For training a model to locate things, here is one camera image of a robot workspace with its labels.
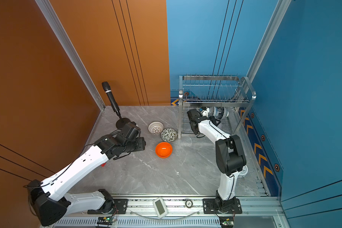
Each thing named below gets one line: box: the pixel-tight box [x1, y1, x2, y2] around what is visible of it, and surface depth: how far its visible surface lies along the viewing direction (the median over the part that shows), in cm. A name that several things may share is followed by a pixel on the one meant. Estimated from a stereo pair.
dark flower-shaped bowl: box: [220, 106, 229, 120], surface depth 104 cm
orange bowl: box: [154, 141, 173, 159], surface depth 93 cm
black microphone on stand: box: [101, 81, 132, 130], surface depth 93 cm
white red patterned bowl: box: [147, 120, 164, 135], surface depth 105 cm
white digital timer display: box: [152, 197, 169, 219], surface depth 72 cm
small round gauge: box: [185, 199, 194, 209], surface depth 71 cm
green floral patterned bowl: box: [160, 127, 178, 143], surface depth 101 cm
